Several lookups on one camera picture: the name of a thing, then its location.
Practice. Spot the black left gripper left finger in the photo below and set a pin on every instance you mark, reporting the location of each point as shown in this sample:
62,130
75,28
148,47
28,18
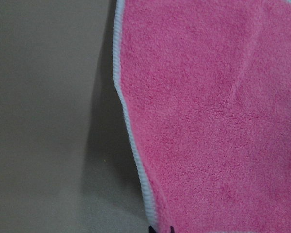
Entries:
151,229

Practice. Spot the pink towel with white edge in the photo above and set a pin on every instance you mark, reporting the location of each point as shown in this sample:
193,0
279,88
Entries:
205,87

